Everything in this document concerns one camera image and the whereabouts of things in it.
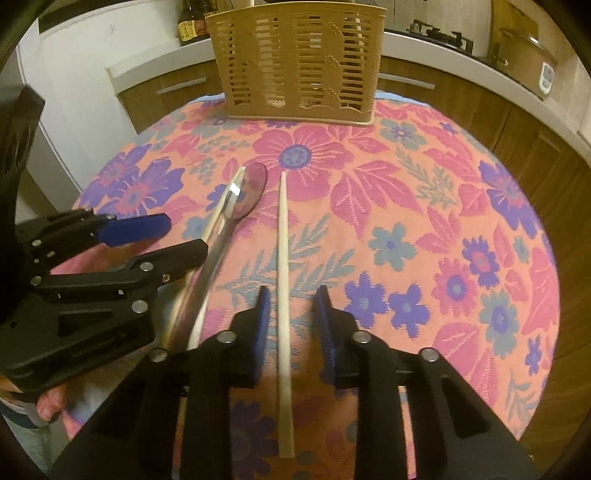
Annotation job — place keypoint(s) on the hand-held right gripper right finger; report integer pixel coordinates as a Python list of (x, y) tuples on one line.
[(323, 318)]

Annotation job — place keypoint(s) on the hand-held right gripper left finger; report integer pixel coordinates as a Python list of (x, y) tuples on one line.
[(261, 323)]

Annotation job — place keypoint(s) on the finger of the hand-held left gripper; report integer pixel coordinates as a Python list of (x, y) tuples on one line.
[(152, 263), (134, 228)]

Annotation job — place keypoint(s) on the pale wooden chopstick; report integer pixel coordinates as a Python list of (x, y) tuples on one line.
[(359, 32), (220, 210), (284, 277)]

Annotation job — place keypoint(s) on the tan plastic slotted utensil holder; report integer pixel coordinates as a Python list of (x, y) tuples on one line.
[(295, 115)]

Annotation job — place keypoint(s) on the person's left hand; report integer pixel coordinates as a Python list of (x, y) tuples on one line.
[(48, 406)]

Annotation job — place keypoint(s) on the white side cabinet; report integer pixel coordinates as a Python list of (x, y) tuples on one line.
[(78, 92)]

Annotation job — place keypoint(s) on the floral pink tablecloth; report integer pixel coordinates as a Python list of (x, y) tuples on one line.
[(392, 184)]

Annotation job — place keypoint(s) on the dark sauce bottle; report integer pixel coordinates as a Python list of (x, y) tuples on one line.
[(191, 25)]

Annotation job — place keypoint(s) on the white kitchen counter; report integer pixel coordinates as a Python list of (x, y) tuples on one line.
[(415, 50)]

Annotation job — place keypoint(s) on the black gas stove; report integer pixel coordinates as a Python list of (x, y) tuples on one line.
[(443, 39)]

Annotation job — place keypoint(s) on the beige rice cooker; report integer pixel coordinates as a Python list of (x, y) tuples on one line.
[(517, 64)]

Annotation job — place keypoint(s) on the wooden cutting board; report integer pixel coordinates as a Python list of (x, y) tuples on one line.
[(512, 14)]

